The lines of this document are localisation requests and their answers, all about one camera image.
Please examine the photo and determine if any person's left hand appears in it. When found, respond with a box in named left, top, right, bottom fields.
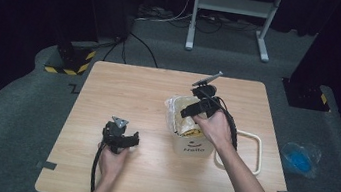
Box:
left=93, top=142, right=133, bottom=186

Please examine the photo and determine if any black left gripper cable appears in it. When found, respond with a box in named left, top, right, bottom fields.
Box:
left=87, top=140, right=108, bottom=192

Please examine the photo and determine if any white plastic trash bin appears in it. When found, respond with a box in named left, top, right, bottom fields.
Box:
left=167, top=123, right=219, bottom=162

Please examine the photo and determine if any yellow packet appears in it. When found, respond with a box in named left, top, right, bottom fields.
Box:
left=182, top=127, right=204, bottom=141

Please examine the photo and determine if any black stand base striped tape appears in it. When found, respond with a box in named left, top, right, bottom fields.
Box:
left=278, top=77, right=335, bottom=113

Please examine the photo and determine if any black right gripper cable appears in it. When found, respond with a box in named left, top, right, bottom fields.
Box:
left=198, top=94, right=258, bottom=192

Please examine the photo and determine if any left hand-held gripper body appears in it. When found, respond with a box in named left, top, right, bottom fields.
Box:
left=98, top=114, right=131, bottom=156

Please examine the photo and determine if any clear plastic bin bag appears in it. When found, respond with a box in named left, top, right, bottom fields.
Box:
left=159, top=91, right=209, bottom=139

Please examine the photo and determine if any yellow-black striped box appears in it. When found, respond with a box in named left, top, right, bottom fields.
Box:
left=43, top=35, right=99, bottom=80

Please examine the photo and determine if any black floor cable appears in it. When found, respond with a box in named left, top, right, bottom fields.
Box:
left=102, top=28, right=164, bottom=70

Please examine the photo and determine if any white metal stand frame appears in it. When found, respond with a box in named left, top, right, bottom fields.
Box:
left=183, top=0, right=286, bottom=65

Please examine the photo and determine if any blue plastic bag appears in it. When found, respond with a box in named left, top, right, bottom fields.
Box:
left=276, top=139, right=324, bottom=181

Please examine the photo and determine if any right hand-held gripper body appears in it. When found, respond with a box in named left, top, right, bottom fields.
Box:
left=187, top=67, right=230, bottom=122

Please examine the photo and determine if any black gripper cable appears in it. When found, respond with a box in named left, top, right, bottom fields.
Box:
left=198, top=94, right=258, bottom=192
left=87, top=140, right=108, bottom=192

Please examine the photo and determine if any person's right hand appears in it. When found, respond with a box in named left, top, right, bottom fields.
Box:
left=188, top=106, right=239, bottom=154

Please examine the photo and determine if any white floor cable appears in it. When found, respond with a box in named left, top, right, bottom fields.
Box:
left=133, top=0, right=196, bottom=30

